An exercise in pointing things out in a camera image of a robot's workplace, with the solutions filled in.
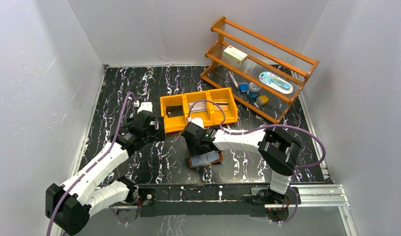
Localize brown leather card holder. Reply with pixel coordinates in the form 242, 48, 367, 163
188, 151, 223, 168

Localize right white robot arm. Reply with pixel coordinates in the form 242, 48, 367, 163
181, 122, 302, 195

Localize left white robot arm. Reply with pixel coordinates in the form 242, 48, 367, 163
45, 110, 165, 236

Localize black card in bin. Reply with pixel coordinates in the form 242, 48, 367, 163
165, 105, 184, 118

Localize orange three-compartment bin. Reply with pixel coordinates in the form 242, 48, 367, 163
160, 88, 238, 133

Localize red white pen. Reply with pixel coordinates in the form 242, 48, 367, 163
228, 71, 239, 89

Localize yellow grey sharpener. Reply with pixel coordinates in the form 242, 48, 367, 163
254, 95, 269, 107

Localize blue round tin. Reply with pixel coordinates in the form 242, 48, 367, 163
247, 82, 262, 100

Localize orange wooden shelf rack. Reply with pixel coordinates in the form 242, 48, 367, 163
201, 16, 319, 123

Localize white cardboard box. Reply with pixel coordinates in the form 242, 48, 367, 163
223, 45, 248, 65

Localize blue blister pack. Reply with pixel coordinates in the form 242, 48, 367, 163
259, 71, 293, 94

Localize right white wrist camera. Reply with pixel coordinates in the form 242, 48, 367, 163
187, 117, 204, 128

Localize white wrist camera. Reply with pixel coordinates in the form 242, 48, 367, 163
133, 101, 153, 113
187, 117, 204, 128

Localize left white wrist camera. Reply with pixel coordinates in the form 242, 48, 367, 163
133, 101, 153, 113

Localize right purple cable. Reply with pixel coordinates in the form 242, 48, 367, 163
186, 99, 327, 225

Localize purple cable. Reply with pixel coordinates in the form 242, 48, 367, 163
186, 99, 327, 225
45, 91, 137, 236

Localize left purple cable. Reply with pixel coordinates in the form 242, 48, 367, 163
45, 91, 137, 236

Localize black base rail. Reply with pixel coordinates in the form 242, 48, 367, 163
107, 182, 302, 218

